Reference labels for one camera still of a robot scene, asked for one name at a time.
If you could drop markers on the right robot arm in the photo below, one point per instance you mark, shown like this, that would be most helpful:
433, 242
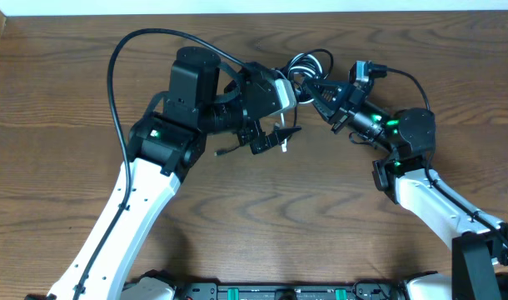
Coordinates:
478, 241

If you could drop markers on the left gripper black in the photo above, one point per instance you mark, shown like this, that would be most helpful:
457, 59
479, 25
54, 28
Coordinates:
258, 141

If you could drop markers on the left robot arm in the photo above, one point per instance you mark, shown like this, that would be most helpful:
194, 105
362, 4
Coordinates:
205, 96

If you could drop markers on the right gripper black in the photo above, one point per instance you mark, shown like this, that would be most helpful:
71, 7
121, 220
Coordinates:
343, 102

